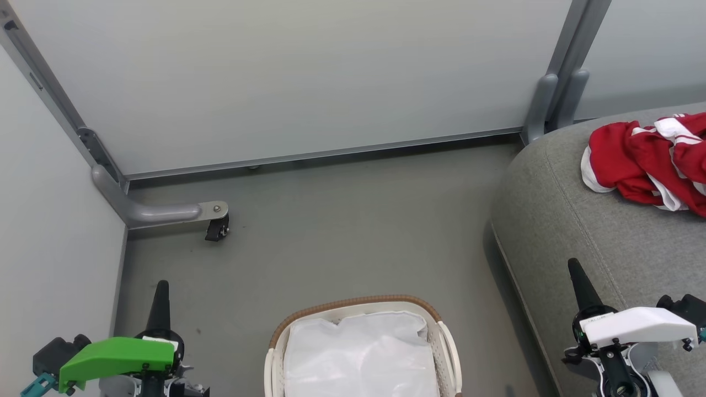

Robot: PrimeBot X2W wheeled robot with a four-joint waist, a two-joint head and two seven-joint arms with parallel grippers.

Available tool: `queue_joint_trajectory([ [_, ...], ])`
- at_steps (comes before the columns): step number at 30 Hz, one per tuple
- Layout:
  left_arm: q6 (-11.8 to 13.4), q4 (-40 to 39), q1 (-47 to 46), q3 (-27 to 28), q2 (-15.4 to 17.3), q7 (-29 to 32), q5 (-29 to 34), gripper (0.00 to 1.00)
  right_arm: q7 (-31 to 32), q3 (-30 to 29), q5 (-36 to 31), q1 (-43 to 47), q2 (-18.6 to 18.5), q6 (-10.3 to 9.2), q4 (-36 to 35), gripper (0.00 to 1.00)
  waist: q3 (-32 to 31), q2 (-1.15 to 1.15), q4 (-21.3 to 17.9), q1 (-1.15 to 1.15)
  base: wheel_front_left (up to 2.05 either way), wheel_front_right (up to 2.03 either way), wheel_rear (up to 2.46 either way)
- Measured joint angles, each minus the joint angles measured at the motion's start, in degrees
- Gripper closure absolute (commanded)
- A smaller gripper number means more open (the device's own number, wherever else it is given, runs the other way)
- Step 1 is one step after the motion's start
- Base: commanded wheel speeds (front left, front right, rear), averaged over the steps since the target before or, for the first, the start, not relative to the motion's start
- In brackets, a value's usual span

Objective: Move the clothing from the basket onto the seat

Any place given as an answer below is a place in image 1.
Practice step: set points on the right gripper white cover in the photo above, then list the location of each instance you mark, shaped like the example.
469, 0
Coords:
640, 325

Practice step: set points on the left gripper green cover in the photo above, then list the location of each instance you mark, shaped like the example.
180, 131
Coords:
116, 355

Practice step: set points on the red garment white stripes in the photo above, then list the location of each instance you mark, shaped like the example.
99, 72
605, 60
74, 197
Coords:
681, 160

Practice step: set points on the white laundry basket brown rim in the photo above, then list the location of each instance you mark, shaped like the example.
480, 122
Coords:
449, 347

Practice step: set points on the grey fabric sofa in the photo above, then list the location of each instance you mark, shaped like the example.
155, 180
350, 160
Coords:
562, 220

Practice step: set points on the grey partition foot tube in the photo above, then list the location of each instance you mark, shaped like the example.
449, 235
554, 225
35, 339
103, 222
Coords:
154, 212

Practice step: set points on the black caster wheel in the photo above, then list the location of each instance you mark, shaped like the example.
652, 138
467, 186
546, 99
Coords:
217, 229

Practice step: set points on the grey partition post with feet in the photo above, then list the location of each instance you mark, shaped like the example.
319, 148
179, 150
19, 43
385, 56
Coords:
568, 60

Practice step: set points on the grey partition bottom rail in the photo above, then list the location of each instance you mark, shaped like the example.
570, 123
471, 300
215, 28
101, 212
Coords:
331, 151

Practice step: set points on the grey partition corner post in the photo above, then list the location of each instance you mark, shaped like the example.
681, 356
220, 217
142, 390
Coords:
49, 88

